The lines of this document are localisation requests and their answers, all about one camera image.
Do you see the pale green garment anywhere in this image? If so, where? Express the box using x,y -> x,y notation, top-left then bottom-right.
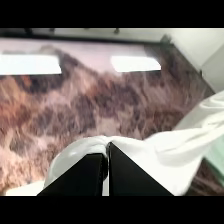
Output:
202,134 -> 224,188

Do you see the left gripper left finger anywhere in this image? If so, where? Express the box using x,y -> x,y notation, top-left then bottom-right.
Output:
37,152 -> 105,197

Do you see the white shirt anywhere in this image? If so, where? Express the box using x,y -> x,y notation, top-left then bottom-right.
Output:
4,90 -> 224,197

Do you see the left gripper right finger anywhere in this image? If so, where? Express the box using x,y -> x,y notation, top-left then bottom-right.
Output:
107,141 -> 174,197

